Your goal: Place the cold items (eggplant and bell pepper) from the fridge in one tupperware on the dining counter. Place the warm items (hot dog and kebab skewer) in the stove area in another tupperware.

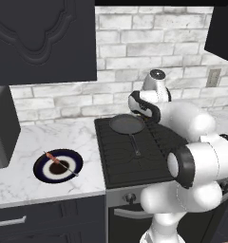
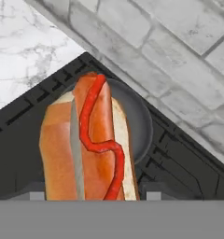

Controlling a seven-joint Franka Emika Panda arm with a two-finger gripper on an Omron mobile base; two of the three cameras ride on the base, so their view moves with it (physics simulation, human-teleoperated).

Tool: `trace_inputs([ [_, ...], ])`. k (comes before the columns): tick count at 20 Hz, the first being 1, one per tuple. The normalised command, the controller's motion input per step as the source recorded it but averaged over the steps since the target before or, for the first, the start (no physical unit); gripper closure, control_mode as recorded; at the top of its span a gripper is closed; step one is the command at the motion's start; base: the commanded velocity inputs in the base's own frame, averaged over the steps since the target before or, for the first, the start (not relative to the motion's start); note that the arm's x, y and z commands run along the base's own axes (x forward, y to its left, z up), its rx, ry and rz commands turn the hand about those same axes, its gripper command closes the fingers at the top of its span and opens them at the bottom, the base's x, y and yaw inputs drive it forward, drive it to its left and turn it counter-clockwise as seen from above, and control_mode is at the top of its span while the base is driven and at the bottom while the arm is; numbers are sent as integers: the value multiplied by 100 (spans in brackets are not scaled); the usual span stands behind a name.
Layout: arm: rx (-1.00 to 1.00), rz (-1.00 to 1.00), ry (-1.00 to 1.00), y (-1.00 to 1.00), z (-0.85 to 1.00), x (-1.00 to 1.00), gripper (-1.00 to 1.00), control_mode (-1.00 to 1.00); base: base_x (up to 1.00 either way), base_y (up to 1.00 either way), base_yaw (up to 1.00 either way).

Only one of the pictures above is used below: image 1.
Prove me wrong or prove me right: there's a dark blue and white plate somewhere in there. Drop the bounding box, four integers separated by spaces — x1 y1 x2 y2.
32 148 85 184

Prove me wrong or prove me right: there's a dark upper cupboard door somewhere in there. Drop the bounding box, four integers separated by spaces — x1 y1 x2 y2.
0 0 98 87

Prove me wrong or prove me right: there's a black frying pan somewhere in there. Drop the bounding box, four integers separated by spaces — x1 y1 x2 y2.
108 113 147 158

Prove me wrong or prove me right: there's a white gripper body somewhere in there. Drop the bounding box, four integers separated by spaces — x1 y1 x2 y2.
127 90 154 118

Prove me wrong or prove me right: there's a black range hood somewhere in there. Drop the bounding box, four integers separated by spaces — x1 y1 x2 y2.
94 0 228 8

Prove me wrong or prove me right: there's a dark drawer front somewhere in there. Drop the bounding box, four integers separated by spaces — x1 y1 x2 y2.
0 195 106 234

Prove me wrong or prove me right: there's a dark upper cupboard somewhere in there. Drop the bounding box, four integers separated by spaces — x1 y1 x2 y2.
203 0 228 65

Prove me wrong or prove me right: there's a black oven door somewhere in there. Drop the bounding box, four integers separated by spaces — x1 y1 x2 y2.
107 202 228 243

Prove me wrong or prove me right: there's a black stove knob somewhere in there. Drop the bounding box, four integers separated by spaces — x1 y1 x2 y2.
123 192 138 205
218 179 228 192

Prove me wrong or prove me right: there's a grey wall socket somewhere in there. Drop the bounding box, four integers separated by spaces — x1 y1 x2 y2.
205 67 222 88

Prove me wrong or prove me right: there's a silver drawer handle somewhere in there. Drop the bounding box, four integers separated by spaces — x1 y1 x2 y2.
0 215 28 229

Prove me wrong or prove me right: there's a black hob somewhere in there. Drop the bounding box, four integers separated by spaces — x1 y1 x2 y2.
94 115 190 190

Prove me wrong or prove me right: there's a silver oven door handle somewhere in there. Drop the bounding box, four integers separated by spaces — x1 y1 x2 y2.
112 206 156 220

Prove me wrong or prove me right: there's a dark grey countertop appliance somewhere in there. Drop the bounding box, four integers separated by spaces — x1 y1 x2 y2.
0 84 22 171

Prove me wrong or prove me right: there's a kebab skewer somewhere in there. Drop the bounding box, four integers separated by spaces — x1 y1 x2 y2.
43 151 80 178

